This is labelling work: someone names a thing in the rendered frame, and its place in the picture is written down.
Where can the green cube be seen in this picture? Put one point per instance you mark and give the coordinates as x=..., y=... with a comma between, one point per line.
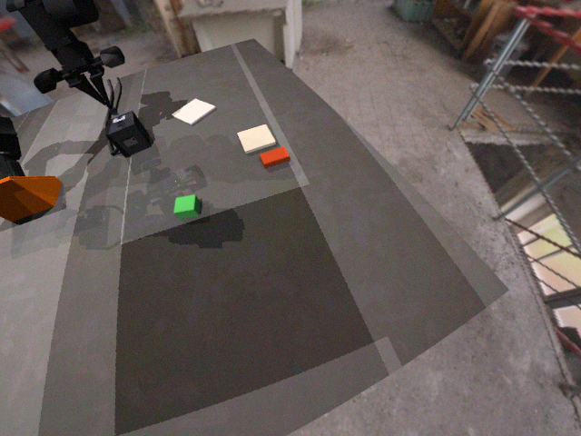
x=188, y=206

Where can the cream flat square pad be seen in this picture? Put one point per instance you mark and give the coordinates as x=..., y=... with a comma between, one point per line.
x=256, y=138

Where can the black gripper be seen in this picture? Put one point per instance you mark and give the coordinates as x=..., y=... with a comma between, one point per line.
x=75, y=61

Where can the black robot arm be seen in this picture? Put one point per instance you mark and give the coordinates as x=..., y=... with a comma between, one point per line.
x=46, y=17

